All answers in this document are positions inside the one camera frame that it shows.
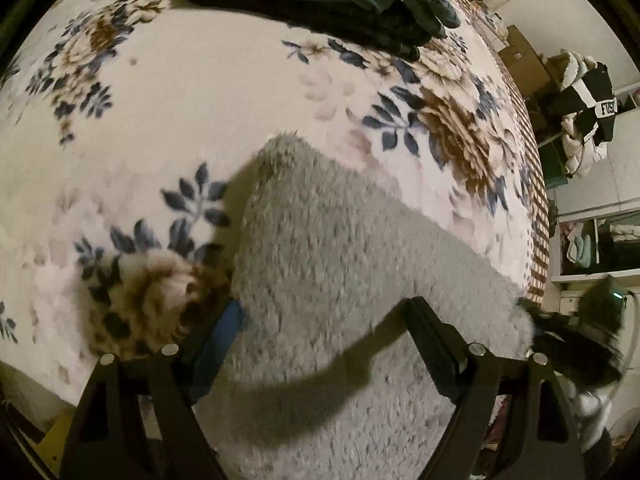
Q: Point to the floral cream bed blanket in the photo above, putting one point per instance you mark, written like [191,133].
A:
[125,124]

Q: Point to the brown cardboard box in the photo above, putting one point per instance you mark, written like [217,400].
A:
[525,66]

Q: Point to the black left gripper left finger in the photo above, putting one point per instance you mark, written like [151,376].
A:
[135,419]

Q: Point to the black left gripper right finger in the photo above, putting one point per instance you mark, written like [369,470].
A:
[539,439]

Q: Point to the black and white jacket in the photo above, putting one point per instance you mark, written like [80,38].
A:
[586,107]

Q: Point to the white shelf unit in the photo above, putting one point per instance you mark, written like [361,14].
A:
[596,217]

